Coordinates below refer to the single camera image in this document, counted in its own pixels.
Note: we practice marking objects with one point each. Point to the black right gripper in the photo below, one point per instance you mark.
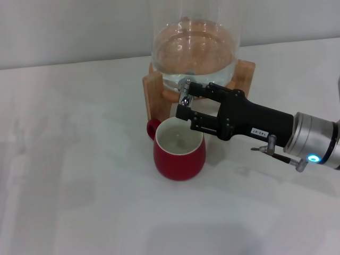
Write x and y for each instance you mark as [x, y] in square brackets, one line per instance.
[252, 119]

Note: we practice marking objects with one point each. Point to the chrome faucet tap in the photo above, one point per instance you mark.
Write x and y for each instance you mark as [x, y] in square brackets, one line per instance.
[185, 99]

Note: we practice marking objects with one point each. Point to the red ceramic cup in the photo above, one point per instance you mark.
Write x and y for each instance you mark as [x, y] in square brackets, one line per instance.
[178, 164]

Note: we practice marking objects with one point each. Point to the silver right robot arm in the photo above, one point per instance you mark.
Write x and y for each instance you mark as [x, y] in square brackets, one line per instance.
[313, 135]

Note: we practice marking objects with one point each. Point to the wooden dispenser stand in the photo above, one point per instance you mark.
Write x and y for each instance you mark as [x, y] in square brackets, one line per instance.
[154, 98]

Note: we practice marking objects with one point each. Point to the glass water dispenser jar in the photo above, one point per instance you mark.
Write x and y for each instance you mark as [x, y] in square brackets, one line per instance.
[194, 45]

